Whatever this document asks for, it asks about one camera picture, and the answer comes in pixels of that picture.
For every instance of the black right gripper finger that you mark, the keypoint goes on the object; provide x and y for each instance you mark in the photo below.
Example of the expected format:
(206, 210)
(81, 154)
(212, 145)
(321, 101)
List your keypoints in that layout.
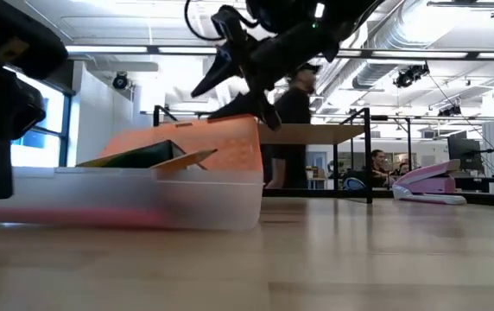
(217, 73)
(247, 108)

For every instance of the clear pencil box orange lid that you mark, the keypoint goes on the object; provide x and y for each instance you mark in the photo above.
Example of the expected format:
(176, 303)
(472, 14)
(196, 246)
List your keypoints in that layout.
(208, 194)

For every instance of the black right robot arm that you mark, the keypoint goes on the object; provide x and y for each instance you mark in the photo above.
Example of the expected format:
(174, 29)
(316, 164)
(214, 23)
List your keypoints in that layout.
(350, 10)

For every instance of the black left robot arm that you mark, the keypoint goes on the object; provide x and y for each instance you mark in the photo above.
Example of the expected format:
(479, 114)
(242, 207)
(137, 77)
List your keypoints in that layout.
(14, 26)

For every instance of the person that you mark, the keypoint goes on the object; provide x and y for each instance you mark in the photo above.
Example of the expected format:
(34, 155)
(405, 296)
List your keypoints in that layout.
(378, 166)
(292, 108)
(403, 169)

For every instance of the wooden shelf riser black legs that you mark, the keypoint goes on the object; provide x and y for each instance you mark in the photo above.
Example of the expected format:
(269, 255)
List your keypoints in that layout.
(312, 134)

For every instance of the black ceiling spotlight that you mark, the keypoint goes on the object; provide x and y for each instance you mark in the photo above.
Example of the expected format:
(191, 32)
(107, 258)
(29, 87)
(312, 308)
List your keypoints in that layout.
(409, 75)
(120, 81)

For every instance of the black computer monitor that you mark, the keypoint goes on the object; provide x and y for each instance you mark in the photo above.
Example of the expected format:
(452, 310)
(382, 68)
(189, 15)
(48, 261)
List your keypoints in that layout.
(463, 153)

